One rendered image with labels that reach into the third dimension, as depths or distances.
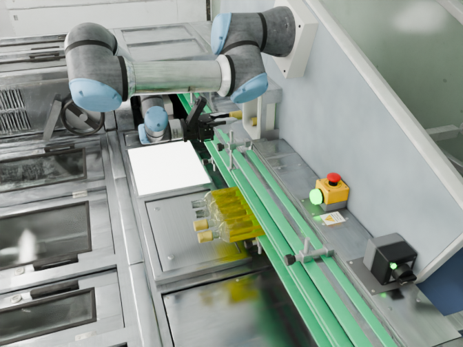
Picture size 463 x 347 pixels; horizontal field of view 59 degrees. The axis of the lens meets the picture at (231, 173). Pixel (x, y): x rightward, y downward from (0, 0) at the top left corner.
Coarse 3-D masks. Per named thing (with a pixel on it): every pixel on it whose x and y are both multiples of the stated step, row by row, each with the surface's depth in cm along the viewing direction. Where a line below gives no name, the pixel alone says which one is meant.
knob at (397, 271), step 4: (400, 264) 94; (404, 264) 94; (396, 268) 93; (400, 268) 93; (404, 268) 93; (408, 268) 93; (392, 272) 94; (396, 272) 93; (400, 272) 93; (404, 272) 92; (408, 272) 92; (412, 272) 93; (392, 276) 95; (396, 276) 93; (400, 276) 92; (404, 276) 93; (408, 276) 93; (412, 276) 93; (400, 280) 92; (404, 280) 92; (408, 280) 92; (412, 280) 93
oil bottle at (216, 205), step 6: (228, 198) 145; (234, 198) 145; (240, 198) 145; (210, 204) 143; (216, 204) 142; (222, 204) 142; (228, 204) 142; (234, 204) 142; (240, 204) 143; (210, 210) 142; (216, 210) 141
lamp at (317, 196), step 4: (312, 192) 119; (316, 192) 118; (320, 192) 118; (312, 196) 118; (316, 196) 117; (320, 196) 118; (324, 196) 118; (312, 200) 119; (316, 200) 118; (320, 200) 118; (324, 200) 118
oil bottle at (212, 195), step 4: (228, 188) 151; (232, 188) 151; (236, 188) 151; (208, 192) 149; (212, 192) 149; (216, 192) 149; (220, 192) 149; (224, 192) 149; (228, 192) 149; (232, 192) 148; (236, 192) 148; (240, 192) 148; (208, 196) 147; (212, 196) 146; (216, 196) 146; (220, 196) 146; (224, 196) 147; (228, 196) 147; (232, 196) 147; (208, 200) 146; (212, 200) 146; (208, 204) 146
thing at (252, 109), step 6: (246, 102) 167; (252, 102) 168; (258, 102) 150; (246, 108) 168; (252, 108) 169; (258, 108) 151; (246, 114) 170; (252, 114) 171; (258, 114) 153; (246, 120) 171; (258, 120) 154; (246, 126) 171; (252, 126) 170; (258, 126) 156; (252, 132) 166; (258, 132) 157; (252, 138) 164; (258, 138) 158
